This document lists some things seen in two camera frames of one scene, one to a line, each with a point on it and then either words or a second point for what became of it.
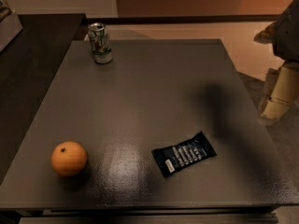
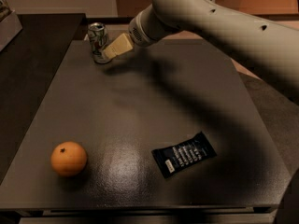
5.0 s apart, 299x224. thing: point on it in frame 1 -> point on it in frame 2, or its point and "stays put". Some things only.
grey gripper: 289,36 -> 139,32
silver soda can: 99,40 stays put
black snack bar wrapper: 174,158 stays put
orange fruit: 69,159 stays put
